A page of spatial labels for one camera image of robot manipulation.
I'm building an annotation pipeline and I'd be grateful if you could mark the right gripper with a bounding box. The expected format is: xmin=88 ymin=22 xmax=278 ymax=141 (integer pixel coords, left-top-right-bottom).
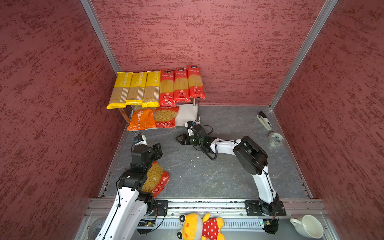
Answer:
xmin=175 ymin=133 xmax=203 ymax=146

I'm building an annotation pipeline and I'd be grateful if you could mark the red macaroni bag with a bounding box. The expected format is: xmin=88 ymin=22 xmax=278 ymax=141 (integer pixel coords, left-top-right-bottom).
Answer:
xmin=154 ymin=106 xmax=179 ymax=128
xmin=142 ymin=161 xmax=170 ymax=198

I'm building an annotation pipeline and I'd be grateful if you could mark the orange pasta bag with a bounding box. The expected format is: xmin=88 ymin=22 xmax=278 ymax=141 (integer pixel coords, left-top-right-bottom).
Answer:
xmin=127 ymin=109 xmax=156 ymax=131

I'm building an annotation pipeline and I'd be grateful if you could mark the red spaghetti pack large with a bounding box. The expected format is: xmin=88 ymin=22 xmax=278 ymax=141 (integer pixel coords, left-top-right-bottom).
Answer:
xmin=159 ymin=70 xmax=176 ymax=107

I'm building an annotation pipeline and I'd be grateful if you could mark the yellow spaghetti pack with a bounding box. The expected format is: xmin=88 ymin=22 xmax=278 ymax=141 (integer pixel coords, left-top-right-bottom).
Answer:
xmin=107 ymin=72 xmax=133 ymax=110
xmin=142 ymin=71 xmax=161 ymax=108
xmin=126 ymin=72 xmax=148 ymax=106

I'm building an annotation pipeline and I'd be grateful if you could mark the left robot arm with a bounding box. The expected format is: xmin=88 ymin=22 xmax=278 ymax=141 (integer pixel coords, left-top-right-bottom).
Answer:
xmin=96 ymin=143 xmax=163 ymax=240

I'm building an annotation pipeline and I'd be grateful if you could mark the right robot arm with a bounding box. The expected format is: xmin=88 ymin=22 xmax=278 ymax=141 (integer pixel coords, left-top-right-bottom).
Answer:
xmin=176 ymin=121 xmax=280 ymax=216

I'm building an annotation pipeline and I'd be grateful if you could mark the white two-tier shelf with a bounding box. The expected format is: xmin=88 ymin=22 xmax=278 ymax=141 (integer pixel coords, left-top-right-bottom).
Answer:
xmin=118 ymin=99 xmax=201 ymax=127

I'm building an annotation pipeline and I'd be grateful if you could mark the white black stapler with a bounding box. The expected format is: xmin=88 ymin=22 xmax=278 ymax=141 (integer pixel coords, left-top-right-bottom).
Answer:
xmin=257 ymin=111 xmax=273 ymax=131

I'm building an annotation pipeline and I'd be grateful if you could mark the grey tape roll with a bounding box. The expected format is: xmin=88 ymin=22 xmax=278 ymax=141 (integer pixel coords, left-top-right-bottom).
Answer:
xmin=268 ymin=132 xmax=285 ymax=146

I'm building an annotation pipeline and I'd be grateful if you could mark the clear tape roll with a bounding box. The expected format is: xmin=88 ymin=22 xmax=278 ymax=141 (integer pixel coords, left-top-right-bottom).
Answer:
xmin=88 ymin=218 xmax=106 ymax=240

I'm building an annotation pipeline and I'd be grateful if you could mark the yellow plush toy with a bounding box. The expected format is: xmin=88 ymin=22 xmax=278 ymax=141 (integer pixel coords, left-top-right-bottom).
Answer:
xmin=177 ymin=213 xmax=225 ymax=240

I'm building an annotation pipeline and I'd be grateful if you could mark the white ceramic cup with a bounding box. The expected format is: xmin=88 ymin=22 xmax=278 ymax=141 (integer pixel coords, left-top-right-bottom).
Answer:
xmin=290 ymin=215 xmax=324 ymax=239

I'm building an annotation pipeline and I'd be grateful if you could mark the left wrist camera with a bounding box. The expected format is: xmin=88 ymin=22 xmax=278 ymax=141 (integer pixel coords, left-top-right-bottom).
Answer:
xmin=134 ymin=135 xmax=148 ymax=146

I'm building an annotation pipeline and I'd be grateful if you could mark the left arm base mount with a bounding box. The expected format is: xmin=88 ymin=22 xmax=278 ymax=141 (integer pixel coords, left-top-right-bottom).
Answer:
xmin=145 ymin=200 xmax=169 ymax=217

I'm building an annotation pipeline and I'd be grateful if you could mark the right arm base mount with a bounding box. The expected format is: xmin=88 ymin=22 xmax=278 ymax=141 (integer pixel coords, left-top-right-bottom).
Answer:
xmin=244 ymin=199 xmax=287 ymax=217

